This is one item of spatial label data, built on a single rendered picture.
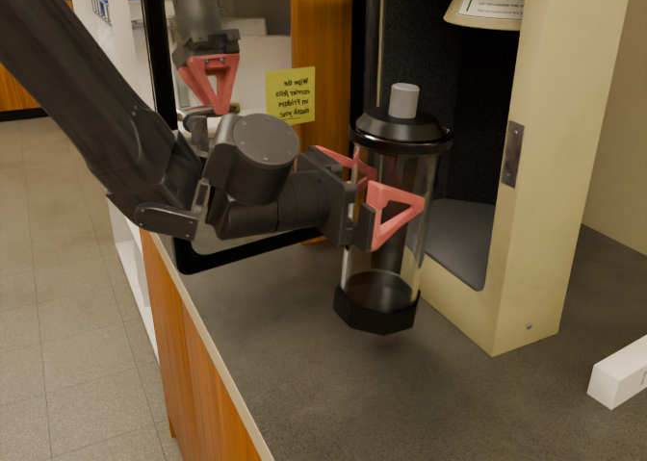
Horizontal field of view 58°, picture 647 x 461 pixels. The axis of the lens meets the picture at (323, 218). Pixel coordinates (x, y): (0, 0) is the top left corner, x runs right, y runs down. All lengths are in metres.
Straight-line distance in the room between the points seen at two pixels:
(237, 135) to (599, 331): 0.57
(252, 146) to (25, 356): 2.08
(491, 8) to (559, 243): 0.28
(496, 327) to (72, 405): 1.70
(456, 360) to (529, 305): 0.11
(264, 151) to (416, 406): 0.35
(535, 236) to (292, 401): 0.33
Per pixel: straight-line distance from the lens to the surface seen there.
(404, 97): 0.60
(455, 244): 0.85
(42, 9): 0.45
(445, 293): 0.81
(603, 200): 1.16
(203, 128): 0.74
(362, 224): 0.56
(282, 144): 0.49
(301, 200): 0.56
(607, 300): 0.94
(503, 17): 0.71
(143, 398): 2.16
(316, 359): 0.74
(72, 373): 2.34
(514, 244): 0.69
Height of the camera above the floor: 1.41
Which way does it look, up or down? 26 degrees down
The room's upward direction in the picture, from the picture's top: straight up
